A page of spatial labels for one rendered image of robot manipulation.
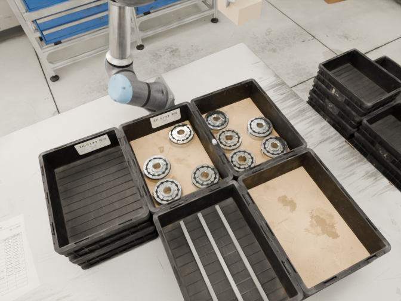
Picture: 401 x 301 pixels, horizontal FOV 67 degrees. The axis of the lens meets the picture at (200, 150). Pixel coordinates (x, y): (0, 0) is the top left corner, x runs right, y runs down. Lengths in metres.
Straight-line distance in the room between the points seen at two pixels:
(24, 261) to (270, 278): 0.88
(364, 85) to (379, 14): 1.79
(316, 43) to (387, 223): 2.18
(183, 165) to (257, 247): 0.40
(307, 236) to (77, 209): 0.80
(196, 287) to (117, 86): 0.83
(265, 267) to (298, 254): 0.12
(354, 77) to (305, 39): 1.19
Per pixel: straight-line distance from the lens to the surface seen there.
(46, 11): 2.72
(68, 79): 3.01
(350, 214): 1.11
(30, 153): 1.59
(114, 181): 1.19
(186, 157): 1.19
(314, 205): 1.15
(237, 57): 1.81
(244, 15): 1.43
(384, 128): 2.11
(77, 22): 2.84
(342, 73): 2.17
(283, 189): 1.15
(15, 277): 1.34
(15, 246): 1.39
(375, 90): 2.13
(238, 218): 1.07
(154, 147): 1.24
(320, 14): 3.63
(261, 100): 1.31
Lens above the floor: 1.82
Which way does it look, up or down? 55 degrees down
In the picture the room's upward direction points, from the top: 4 degrees counter-clockwise
